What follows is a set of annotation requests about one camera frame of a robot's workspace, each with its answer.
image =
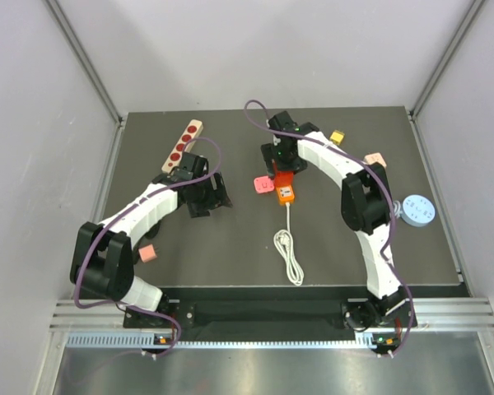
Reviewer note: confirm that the grey slotted cable duct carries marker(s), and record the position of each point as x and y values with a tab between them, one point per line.
151	340

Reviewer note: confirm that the pink cube adapter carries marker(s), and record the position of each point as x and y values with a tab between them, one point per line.
375	158

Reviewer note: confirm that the red plug adapter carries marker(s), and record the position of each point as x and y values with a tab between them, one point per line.
281	178

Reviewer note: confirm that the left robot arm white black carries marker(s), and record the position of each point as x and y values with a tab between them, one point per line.
105	253

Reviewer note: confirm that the blue round power socket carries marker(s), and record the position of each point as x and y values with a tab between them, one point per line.
417	210

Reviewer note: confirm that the pink square adapter plug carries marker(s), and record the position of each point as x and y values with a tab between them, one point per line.
263	184

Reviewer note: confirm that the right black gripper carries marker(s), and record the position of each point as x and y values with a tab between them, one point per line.
270	152

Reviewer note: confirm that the salmon pink plug adapter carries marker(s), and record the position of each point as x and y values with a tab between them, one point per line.
147	253

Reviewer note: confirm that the beige red power strip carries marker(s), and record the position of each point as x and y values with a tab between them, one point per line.
183	145

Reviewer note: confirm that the orange power strip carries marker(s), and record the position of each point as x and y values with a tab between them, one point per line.
285	195

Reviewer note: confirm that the yellow cube charger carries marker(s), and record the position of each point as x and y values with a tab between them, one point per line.
337	137

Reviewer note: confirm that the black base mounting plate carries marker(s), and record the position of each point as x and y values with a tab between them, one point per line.
329	313

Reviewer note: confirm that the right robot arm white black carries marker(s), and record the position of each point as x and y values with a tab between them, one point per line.
367	209

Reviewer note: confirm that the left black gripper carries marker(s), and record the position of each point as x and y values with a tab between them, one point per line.
216	197

